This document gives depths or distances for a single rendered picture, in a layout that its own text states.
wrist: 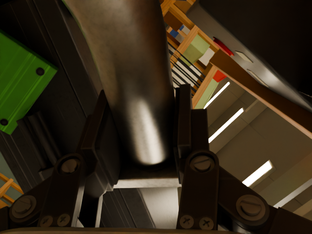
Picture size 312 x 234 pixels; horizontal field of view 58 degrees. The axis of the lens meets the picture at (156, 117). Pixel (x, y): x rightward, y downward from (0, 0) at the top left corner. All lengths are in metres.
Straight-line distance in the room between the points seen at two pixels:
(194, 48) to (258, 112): 4.67
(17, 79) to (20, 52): 0.03
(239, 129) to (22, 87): 7.75
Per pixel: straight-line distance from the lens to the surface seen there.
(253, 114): 7.94
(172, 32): 8.79
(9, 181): 6.94
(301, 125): 0.30
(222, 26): 0.25
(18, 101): 0.40
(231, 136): 8.09
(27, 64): 0.38
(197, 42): 3.62
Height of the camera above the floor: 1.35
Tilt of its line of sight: 9 degrees up
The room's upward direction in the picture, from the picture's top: 129 degrees clockwise
